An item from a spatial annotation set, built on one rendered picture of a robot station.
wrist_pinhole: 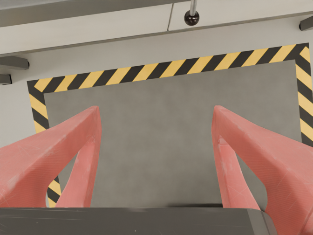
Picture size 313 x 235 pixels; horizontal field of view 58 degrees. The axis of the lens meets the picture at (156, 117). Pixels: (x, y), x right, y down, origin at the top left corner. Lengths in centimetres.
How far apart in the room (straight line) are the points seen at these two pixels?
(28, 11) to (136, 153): 92
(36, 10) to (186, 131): 93
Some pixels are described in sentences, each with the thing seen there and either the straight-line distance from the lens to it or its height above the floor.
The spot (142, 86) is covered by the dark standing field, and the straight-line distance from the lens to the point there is 117.
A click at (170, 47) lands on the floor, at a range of 118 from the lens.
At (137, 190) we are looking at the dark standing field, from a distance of 125.
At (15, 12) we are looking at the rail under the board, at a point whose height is 85.
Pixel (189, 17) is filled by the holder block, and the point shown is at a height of 92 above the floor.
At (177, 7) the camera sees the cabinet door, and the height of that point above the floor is 62.
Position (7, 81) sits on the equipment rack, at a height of 3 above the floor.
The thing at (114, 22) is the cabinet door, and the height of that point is 58.
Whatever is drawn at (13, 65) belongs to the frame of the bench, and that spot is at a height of 14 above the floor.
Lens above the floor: 117
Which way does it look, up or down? 84 degrees down
